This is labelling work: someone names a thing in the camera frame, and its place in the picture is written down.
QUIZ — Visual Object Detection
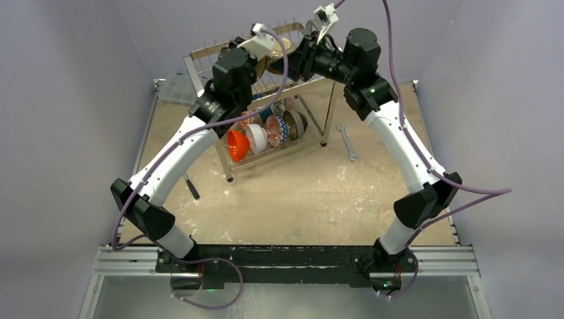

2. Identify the cream floral bowl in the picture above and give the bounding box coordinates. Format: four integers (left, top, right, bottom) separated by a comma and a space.
266, 37, 295, 67

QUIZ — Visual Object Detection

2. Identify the stainless steel dish rack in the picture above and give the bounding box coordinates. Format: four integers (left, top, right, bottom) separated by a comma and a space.
183, 18, 345, 183

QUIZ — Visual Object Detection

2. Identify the black tan geometric bowl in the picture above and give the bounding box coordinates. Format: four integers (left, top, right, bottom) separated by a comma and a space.
283, 110, 308, 141

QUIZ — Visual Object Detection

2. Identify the blue zigzag patterned bowl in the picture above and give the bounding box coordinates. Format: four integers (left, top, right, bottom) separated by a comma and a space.
265, 115, 288, 148

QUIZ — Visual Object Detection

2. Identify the plain white bowl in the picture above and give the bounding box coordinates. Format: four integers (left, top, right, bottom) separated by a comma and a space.
245, 124, 268, 154

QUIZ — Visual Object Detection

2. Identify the solid orange bowl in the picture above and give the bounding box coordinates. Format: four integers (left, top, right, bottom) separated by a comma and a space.
227, 130, 250, 162

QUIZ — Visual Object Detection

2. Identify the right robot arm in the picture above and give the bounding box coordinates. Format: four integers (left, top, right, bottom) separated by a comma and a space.
287, 28, 462, 270

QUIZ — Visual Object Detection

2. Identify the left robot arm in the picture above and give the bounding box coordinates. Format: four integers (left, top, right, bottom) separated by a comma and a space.
110, 48, 262, 272

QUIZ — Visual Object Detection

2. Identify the pink bowl in rack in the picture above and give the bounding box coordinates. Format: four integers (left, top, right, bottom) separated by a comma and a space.
285, 96, 297, 111

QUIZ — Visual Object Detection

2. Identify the silver wrench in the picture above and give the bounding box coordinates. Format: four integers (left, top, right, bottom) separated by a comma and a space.
337, 124, 359, 161

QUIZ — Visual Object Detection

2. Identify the clear plastic organizer box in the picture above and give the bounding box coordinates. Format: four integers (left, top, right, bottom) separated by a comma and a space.
158, 74, 198, 106

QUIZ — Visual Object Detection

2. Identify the black hammer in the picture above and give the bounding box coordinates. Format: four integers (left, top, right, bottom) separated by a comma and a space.
183, 173, 200, 200

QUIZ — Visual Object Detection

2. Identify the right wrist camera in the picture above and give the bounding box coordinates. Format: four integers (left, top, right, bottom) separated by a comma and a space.
313, 3, 339, 45

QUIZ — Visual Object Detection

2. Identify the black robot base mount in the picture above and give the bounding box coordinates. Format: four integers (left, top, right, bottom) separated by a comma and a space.
156, 244, 416, 290

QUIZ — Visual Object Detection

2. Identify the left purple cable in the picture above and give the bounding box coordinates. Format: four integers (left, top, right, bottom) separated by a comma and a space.
110, 27, 289, 252

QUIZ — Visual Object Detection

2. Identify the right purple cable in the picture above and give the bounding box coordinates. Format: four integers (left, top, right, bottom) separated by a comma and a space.
333, 0, 513, 300

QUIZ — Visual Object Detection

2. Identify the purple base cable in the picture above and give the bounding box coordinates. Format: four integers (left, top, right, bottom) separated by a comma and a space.
169, 257, 245, 310

